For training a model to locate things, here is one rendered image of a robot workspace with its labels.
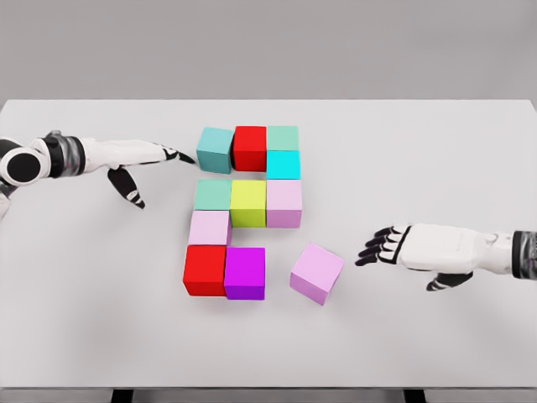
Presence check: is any mint green cube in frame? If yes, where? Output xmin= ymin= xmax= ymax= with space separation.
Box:
xmin=193 ymin=179 xmax=233 ymax=212
xmin=266 ymin=125 xmax=300 ymax=153

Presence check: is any light pink cube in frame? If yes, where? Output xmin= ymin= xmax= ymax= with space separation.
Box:
xmin=289 ymin=242 xmax=346 ymax=306
xmin=265 ymin=179 xmax=304 ymax=229
xmin=187 ymin=209 xmax=233 ymax=248

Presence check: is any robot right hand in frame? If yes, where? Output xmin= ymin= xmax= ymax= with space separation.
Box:
xmin=354 ymin=223 xmax=484 ymax=293

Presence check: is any teal cube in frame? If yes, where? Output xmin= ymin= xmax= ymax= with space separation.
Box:
xmin=196 ymin=127 xmax=236 ymax=175

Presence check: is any red cube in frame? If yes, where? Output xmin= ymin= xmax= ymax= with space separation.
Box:
xmin=232 ymin=125 xmax=269 ymax=172
xmin=182 ymin=244 xmax=228 ymax=298

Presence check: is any magenta purple cube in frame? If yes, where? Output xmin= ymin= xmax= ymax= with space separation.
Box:
xmin=223 ymin=246 xmax=267 ymax=301

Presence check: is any yellow-green cube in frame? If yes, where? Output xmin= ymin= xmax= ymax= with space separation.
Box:
xmin=229 ymin=180 xmax=269 ymax=229

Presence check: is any cyan cube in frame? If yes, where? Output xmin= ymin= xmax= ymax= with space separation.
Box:
xmin=265 ymin=149 xmax=302 ymax=181

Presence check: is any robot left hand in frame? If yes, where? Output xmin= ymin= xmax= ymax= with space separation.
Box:
xmin=96 ymin=139 xmax=197 ymax=210

